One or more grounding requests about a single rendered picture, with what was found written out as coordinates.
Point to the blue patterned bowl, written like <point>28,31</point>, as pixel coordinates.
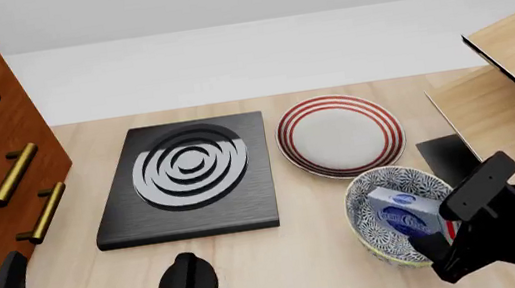
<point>374,184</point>

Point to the round black stove knob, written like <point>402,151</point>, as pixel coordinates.
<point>187,286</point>

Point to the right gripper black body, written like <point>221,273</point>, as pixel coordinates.
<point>470,254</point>

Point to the flat black stove plate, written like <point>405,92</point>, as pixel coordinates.
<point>196,213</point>

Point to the white plate with red rings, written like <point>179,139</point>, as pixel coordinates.
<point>337,138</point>

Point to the cream cheese box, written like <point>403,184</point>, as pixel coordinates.
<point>406,215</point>

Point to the pale wooden shelf unit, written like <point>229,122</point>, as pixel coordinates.
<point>510,108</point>

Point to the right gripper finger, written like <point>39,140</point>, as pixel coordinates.
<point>428,245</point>

